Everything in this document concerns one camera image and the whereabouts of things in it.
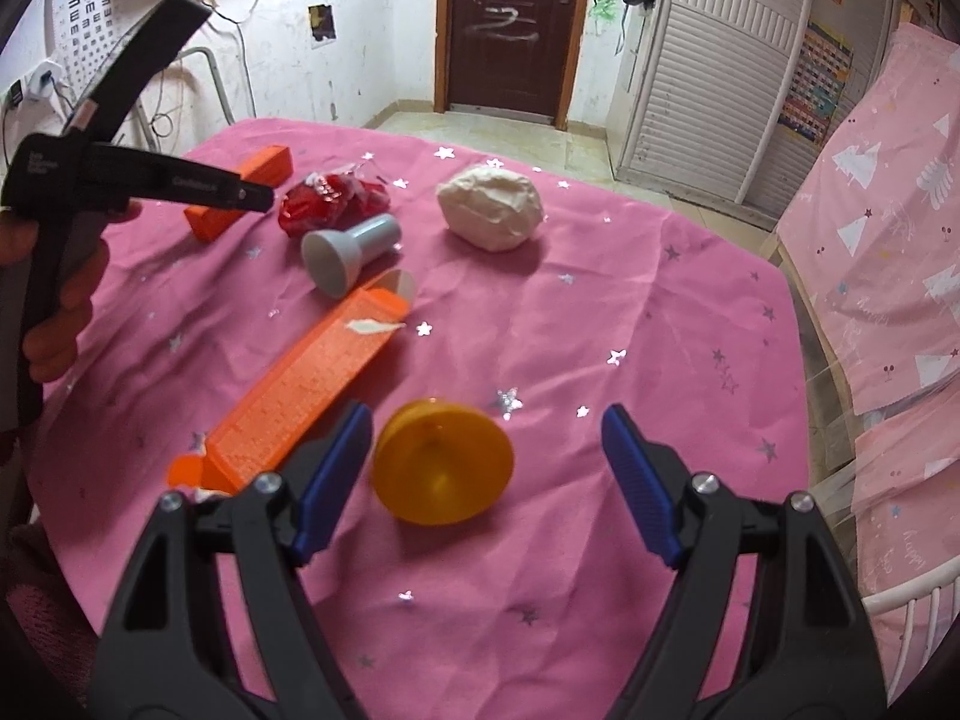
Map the red crumpled wrapper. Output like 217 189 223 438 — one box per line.
278 171 392 241

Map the grey plastic cup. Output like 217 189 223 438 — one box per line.
301 214 401 299

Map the person's left hand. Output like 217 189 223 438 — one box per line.
0 199 143 385

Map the short orange box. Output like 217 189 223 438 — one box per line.
184 146 292 243

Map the white wall socket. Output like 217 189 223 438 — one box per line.
26 60 62 101

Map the long orange box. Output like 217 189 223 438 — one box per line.
166 274 413 500

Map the white slatted wardrobe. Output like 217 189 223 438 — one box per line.
611 0 901 220

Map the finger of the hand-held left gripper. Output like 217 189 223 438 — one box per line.
64 0 211 149
86 144 276 215

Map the colourful grid poster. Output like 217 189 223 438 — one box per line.
778 21 854 147

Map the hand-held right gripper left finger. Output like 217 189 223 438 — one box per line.
96 400 376 720

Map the pink tree-print curtain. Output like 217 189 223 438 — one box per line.
776 21 960 616

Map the white rolled sock bundle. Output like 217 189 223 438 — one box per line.
437 165 543 252

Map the orange plastic ball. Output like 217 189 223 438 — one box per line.
373 399 516 526

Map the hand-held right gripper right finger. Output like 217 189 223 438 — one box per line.
600 402 890 720

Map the dark brown door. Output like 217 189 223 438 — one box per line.
433 0 597 132

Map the pink star-print tablecloth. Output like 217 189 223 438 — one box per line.
30 118 815 720

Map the pink fleece clothing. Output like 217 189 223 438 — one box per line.
6 525 100 695

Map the white metal chair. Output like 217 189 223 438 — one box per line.
859 574 955 691

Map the eye chart poster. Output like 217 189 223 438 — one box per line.
45 0 121 91

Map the grey metal tube frame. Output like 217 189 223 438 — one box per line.
131 45 233 152

